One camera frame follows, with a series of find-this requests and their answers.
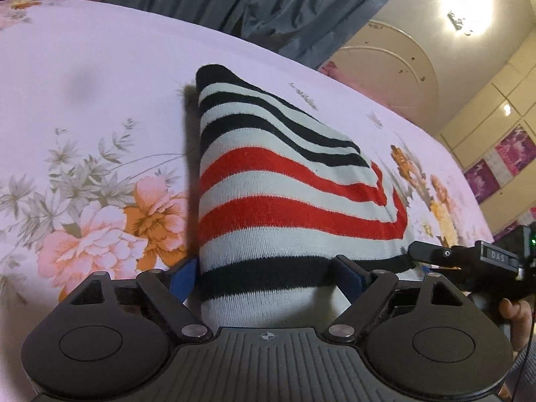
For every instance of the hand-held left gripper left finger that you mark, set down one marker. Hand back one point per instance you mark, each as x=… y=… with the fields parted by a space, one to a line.
x=187 y=278

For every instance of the floral bedsheet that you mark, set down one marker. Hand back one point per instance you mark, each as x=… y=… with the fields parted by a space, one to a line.
x=104 y=134

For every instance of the pink cloth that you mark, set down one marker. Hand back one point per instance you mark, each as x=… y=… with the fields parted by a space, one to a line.
x=331 y=69

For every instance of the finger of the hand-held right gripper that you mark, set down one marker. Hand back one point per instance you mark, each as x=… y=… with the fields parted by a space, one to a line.
x=439 y=254

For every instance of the person's right hand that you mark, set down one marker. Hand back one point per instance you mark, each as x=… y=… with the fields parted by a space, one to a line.
x=517 y=322

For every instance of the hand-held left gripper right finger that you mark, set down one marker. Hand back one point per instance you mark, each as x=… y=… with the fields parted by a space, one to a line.
x=348 y=278

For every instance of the cream arched bed board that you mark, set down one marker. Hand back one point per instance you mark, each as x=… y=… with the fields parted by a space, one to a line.
x=389 y=67

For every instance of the striped knitted sweater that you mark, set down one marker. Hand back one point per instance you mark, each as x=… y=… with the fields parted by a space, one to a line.
x=284 y=192

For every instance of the purple poster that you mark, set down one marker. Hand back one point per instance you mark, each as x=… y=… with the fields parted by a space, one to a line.
x=517 y=153
x=481 y=181

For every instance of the cream wardrobe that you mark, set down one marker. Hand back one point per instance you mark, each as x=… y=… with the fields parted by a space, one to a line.
x=498 y=142

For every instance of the ceiling light fixture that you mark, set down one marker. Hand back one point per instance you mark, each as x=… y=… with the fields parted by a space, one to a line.
x=459 y=8

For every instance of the blue curtain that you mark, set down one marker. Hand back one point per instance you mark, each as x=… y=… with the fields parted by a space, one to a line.
x=234 y=0

